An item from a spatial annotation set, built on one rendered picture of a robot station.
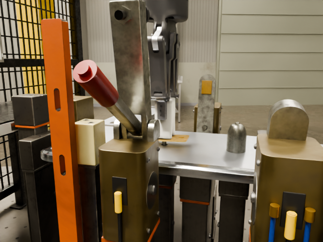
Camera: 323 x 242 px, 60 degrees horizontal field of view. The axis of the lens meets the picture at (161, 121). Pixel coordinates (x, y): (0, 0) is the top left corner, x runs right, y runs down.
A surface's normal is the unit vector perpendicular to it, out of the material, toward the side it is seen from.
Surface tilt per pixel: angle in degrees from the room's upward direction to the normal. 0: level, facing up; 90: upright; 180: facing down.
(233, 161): 0
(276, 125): 102
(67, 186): 90
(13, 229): 0
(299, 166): 90
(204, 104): 78
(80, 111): 90
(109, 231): 90
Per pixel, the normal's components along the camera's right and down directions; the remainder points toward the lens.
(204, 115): -0.26, 0.00
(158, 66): -0.26, 0.37
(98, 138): 0.96, 0.06
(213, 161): 0.00, -0.98
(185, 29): 0.07, 0.21
